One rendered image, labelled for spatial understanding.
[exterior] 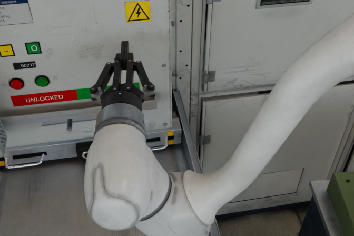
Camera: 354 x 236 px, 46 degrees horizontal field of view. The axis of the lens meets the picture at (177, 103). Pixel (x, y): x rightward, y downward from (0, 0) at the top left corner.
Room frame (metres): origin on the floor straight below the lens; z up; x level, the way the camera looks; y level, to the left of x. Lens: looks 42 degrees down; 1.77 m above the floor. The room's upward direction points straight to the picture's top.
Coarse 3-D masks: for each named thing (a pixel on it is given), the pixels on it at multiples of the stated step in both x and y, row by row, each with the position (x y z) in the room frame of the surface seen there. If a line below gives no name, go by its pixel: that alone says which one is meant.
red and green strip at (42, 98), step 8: (88, 88) 0.82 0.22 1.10; (16, 96) 0.79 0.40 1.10; (24, 96) 0.79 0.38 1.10; (32, 96) 0.79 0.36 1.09; (40, 96) 0.79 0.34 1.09; (48, 96) 0.80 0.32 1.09; (56, 96) 0.80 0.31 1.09; (64, 96) 0.80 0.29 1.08; (72, 96) 0.81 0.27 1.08; (80, 96) 0.81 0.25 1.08; (88, 96) 0.81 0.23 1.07; (16, 104) 0.78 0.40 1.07; (24, 104) 0.79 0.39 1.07; (32, 104) 0.79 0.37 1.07
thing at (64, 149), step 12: (156, 132) 0.83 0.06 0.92; (180, 132) 0.84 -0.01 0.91; (36, 144) 0.79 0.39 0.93; (48, 144) 0.79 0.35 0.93; (60, 144) 0.79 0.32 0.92; (72, 144) 0.79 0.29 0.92; (156, 144) 0.83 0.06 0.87; (168, 144) 0.84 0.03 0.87; (24, 156) 0.77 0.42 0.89; (36, 156) 0.77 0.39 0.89; (48, 156) 0.78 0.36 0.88; (60, 156) 0.79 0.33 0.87; (72, 156) 0.79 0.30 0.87
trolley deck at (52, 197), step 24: (192, 144) 0.86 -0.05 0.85; (24, 168) 0.77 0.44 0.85; (48, 168) 0.77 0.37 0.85; (72, 168) 0.77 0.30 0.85; (168, 168) 0.77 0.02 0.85; (0, 192) 0.68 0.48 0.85; (24, 192) 0.68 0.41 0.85; (48, 192) 0.68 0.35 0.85; (72, 192) 0.68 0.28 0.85; (0, 216) 0.61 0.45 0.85; (24, 216) 0.61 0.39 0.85; (48, 216) 0.61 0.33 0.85; (72, 216) 0.61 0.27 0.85
